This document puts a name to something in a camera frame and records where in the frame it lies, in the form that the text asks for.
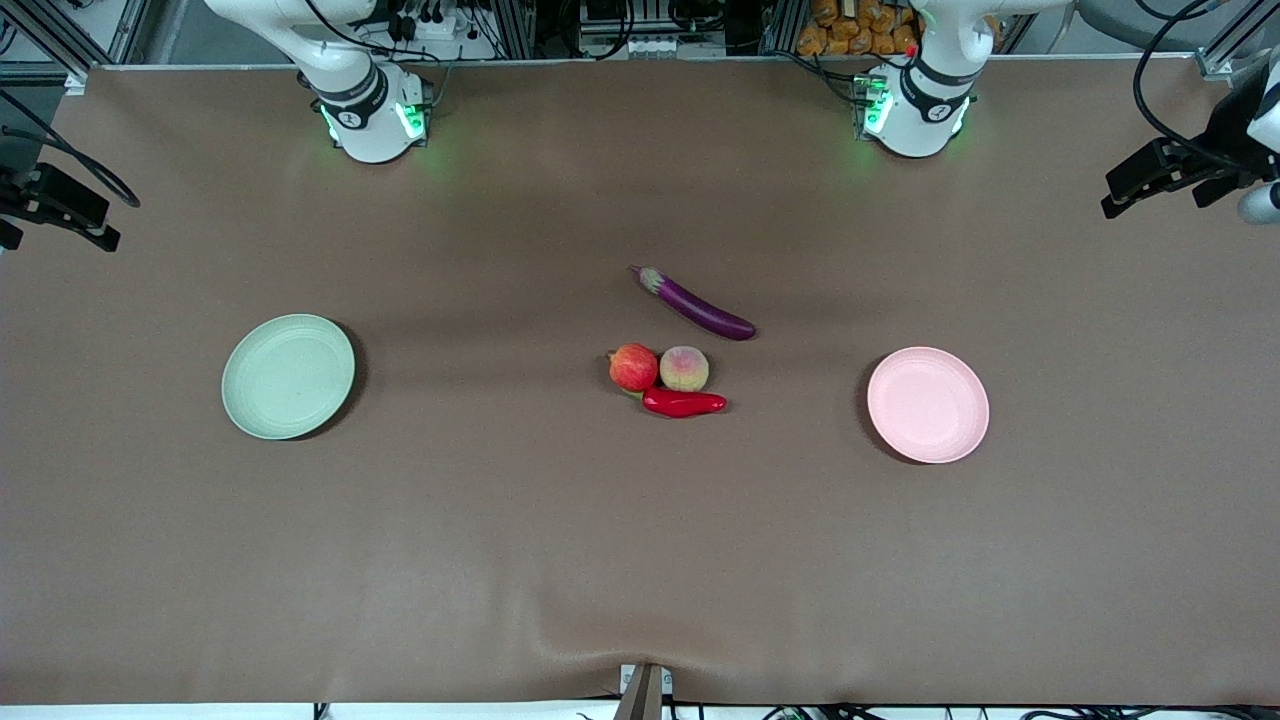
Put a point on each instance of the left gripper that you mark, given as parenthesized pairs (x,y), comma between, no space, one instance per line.
(1222,135)

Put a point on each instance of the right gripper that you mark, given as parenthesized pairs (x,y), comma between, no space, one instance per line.
(22,192)

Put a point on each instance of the purple eggplant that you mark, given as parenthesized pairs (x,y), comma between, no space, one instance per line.
(700,310)

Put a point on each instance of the yellow pink peach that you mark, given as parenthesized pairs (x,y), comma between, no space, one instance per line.
(685,369)

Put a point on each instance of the red chili pepper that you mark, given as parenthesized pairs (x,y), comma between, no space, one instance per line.
(680,403)

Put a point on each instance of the red apple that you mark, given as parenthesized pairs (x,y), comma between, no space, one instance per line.
(633,368)

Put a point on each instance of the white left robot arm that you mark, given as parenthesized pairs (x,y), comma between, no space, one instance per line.
(915,120)

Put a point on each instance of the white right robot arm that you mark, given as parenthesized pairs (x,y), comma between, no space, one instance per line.
(365,120)

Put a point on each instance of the grey office chair seat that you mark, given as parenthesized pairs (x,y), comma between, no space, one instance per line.
(1120,25)

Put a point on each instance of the green round plate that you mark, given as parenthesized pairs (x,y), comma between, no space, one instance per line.
(288,377)

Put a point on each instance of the pink round plate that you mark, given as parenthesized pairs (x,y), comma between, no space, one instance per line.
(928,405)

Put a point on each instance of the pile of orange items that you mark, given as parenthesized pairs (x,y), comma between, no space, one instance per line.
(850,35)

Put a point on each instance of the white power strip with plugs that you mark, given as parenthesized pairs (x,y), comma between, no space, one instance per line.
(435,28)

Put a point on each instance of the dark equipment rack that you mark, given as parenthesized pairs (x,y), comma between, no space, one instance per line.
(720,25)

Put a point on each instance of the small white power strip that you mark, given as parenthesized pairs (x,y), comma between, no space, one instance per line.
(655,45)

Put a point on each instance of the brown table cloth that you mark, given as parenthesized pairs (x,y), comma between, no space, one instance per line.
(640,560)

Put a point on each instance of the aluminium frame profile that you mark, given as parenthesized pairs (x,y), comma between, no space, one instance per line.
(1225,60)

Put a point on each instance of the aluminium frame struts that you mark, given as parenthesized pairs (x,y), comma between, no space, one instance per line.
(60,45)

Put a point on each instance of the grey metal bracket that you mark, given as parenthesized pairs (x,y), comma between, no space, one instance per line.
(643,695)

